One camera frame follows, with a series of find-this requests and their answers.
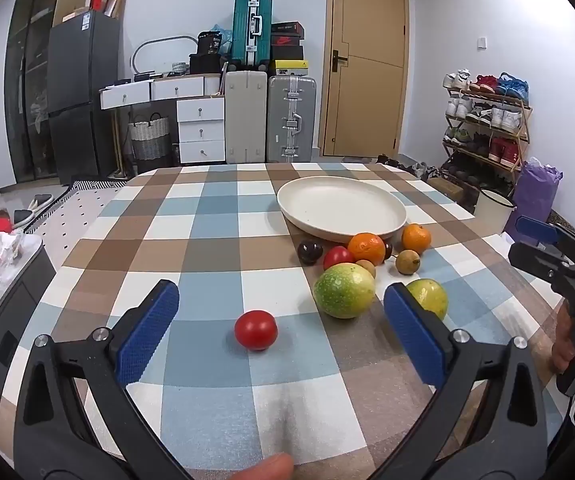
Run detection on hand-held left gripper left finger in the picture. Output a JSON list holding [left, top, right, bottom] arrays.
[[14, 280, 193, 480]]

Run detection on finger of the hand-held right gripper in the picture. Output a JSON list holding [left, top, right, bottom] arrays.
[[507, 242, 575, 285], [515, 215, 575, 261]]

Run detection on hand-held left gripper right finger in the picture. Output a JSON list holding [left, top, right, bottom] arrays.
[[375, 282, 548, 480]]

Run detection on yellow passion fruit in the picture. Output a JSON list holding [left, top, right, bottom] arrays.
[[406, 278, 449, 322]]

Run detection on green passion fruit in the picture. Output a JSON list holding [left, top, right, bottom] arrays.
[[313, 262, 377, 320]]

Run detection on small orange tangerine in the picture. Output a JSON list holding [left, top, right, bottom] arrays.
[[401, 223, 432, 255]]

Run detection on large red tomato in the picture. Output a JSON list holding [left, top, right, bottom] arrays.
[[234, 310, 279, 352]]

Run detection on cream round plate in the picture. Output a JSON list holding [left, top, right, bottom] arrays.
[[276, 176, 408, 244]]

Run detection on person's right hand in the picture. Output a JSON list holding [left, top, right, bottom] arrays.
[[551, 302, 575, 373]]

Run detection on person's left hand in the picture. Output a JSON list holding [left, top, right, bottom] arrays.
[[228, 452, 294, 480]]

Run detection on brown patterned doormat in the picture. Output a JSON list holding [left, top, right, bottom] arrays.
[[547, 212, 575, 235]]

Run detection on purple plastic bag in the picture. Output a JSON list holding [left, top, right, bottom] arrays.
[[510, 157, 563, 226]]

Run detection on white waste bin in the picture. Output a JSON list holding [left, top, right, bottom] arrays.
[[474, 188, 517, 232]]

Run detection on brown cardboard box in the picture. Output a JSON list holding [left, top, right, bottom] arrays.
[[427, 176, 468, 206]]

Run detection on large orange tangerine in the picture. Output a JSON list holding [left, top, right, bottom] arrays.
[[347, 232, 387, 267]]

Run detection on checked tablecloth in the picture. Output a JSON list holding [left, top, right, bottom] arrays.
[[0, 160, 575, 480]]

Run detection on small red tomato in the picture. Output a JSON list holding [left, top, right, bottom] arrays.
[[323, 246, 351, 271]]

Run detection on rows of shoes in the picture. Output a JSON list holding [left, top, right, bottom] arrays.
[[441, 67, 531, 181]]

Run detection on wooden shoe rack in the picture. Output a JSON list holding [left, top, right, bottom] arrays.
[[441, 82, 533, 186]]

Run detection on dark purple plum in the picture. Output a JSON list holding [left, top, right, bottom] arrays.
[[297, 241, 324, 266]]

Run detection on grey side cabinet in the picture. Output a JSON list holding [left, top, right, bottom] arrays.
[[0, 232, 56, 411]]

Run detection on pile of dark shoes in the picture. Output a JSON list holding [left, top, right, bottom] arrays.
[[377, 154, 438, 178]]

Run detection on woven laundry basket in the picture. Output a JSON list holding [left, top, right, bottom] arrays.
[[128, 112, 171, 161]]

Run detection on wooden door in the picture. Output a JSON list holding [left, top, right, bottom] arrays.
[[317, 0, 409, 160]]

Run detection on white drawer desk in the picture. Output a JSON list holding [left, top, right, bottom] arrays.
[[100, 75, 226, 165]]

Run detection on beige suitcase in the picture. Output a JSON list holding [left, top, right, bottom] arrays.
[[225, 70, 268, 165]]

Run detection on dark grey fridge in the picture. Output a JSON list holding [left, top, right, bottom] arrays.
[[49, 10, 121, 186]]

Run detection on silver suitcase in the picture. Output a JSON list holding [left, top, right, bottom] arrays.
[[268, 75, 317, 163]]

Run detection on black storage box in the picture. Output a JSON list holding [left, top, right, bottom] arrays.
[[190, 54, 228, 75]]

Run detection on black glass cabinet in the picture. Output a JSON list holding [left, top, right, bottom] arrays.
[[5, 0, 68, 181]]

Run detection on grey oval hoop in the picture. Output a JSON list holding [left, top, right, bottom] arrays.
[[132, 36, 198, 75]]

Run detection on yellow shoe box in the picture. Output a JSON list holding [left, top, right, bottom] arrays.
[[272, 60, 311, 78]]

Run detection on black printed bag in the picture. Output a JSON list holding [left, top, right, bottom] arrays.
[[198, 31, 224, 56]]

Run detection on blue plastic bag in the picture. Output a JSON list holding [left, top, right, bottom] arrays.
[[211, 24, 233, 56]]

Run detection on teal suitcase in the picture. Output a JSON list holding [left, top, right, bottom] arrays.
[[232, 0, 273, 73]]

